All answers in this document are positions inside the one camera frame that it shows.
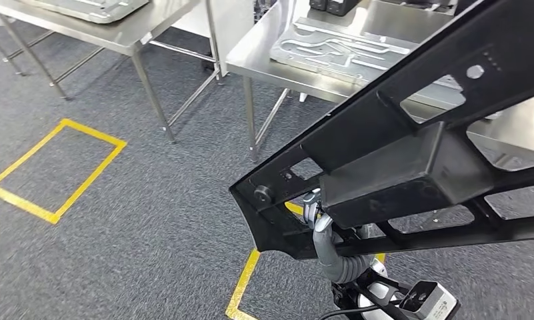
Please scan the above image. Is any steel workbench table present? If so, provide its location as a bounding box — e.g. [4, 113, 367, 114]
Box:
[0, 0, 225, 145]
[225, 0, 534, 174]

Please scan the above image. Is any stamped metal plate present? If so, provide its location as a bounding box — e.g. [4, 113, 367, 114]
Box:
[19, 0, 151, 24]
[270, 17, 467, 121]

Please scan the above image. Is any black plastic car panel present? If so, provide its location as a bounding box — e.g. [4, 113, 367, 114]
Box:
[229, 0, 534, 261]

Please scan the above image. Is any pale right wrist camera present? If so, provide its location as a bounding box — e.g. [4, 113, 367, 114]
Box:
[398, 280, 462, 320]

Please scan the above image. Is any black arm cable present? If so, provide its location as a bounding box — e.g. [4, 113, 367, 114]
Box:
[317, 303, 385, 320]

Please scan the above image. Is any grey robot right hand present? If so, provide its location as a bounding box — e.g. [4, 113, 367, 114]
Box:
[303, 189, 343, 283]

